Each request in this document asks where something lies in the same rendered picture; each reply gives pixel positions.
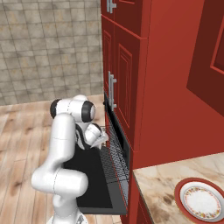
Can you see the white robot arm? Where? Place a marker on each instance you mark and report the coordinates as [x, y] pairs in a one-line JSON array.
[[61, 145]]

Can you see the tall red cabinet housing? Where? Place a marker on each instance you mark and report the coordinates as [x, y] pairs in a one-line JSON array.
[[175, 102]]

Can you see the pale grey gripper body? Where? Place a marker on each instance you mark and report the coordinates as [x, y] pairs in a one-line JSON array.
[[102, 138]]

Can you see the red rimmed floral plate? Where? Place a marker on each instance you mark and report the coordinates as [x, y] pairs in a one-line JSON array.
[[201, 201]]

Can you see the red base cupboard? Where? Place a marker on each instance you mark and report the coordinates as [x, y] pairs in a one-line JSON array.
[[143, 214]]

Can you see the dark red wall cupboard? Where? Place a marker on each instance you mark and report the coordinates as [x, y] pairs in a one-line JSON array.
[[208, 55]]

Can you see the black oven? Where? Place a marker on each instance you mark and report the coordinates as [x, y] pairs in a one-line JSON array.
[[126, 151]]

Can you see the wide red cupboard door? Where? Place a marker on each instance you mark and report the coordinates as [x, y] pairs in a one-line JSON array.
[[125, 87]]

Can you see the black oven door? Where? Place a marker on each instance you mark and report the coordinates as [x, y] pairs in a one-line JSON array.
[[90, 178]]

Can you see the narrow red cupboard door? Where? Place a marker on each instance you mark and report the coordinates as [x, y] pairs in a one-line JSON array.
[[107, 58]]

